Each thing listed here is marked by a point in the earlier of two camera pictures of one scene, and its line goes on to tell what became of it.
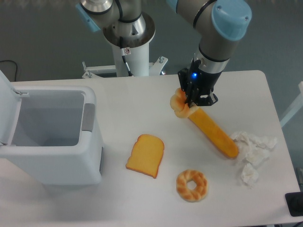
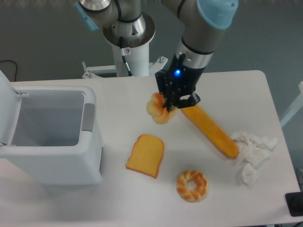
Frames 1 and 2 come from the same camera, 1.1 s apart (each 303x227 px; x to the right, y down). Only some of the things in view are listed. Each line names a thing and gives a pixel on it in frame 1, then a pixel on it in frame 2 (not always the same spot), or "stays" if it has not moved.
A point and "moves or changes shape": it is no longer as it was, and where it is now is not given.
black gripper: [203, 82] -> [184, 80]
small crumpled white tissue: [249, 175] stays
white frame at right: [298, 105] stays
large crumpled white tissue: [253, 149] stays
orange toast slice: [146, 155] stays
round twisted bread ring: [178, 104] moves or changes shape
